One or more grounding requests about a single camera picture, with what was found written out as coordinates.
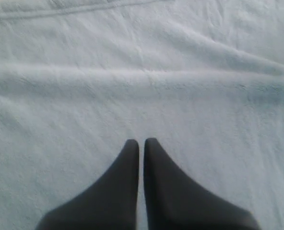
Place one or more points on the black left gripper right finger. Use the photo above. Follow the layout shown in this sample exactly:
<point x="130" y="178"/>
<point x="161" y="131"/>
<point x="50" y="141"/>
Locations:
<point x="174" y="201"/>

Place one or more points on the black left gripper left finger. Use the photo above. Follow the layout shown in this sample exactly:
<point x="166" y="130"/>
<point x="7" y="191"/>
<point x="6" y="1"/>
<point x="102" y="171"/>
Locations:
<point x="109" y="204"/>

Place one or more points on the light blue fleece towel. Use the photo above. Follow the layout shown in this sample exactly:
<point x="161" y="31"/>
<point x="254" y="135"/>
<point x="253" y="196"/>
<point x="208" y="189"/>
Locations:
<point x="80" y="77"/>

